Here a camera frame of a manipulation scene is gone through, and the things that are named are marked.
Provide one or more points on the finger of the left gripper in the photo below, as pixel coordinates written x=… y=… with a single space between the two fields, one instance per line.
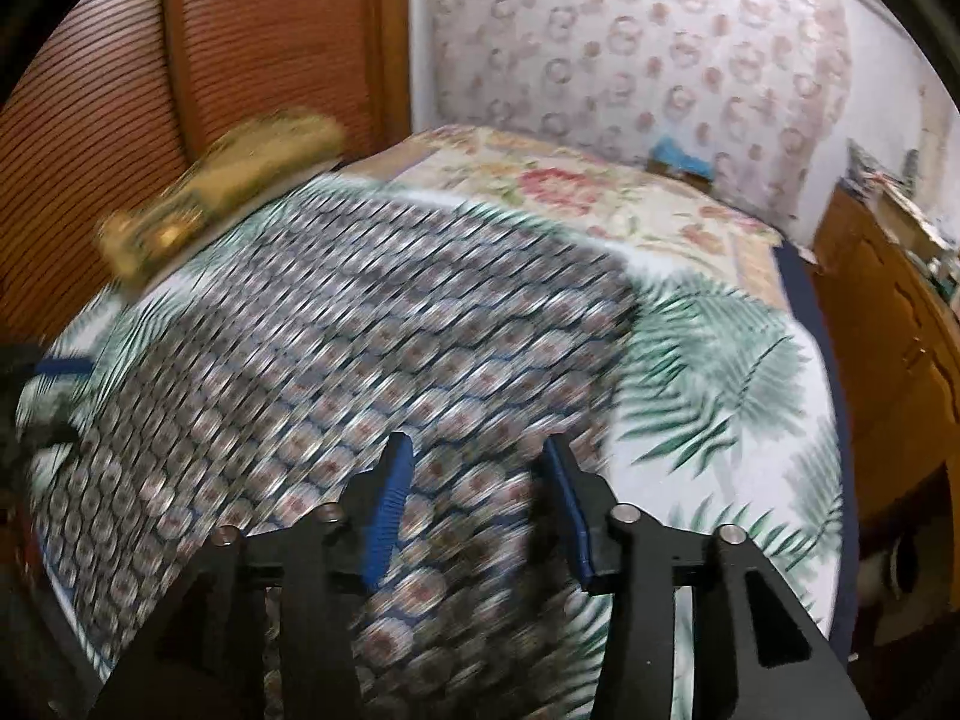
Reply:
x=71 y=366

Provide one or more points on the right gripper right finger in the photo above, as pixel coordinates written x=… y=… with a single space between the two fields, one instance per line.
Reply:
x=757 y=652

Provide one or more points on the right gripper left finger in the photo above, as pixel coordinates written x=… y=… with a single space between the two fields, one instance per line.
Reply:
x=199 y=654

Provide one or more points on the navy patterned medallion garment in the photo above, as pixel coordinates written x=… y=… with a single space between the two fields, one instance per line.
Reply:
x=271 y=368

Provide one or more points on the gold patterned folded cloth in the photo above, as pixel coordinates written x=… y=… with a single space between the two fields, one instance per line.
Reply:
x=251 y=165

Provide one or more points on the palm leaf print blanket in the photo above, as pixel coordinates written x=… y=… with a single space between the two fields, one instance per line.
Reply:
x=713 y=418

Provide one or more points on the brown louvered wardrobe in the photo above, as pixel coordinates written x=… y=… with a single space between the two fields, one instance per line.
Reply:
x=105 y=102

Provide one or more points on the wooden sideboard cabinet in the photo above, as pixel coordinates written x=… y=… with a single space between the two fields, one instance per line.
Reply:
x=896 y=348

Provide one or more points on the navy bed sheet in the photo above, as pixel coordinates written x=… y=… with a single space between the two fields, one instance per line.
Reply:
x=798 y=286

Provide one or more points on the cardboard box on cabinet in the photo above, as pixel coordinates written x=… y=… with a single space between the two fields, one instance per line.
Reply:
x=899 y=215

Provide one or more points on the blue bag on box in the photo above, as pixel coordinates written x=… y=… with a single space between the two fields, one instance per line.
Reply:
x=668 y=158

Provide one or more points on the circle patterned sheer curtain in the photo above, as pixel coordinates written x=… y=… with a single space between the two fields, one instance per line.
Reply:
x=750 y=87

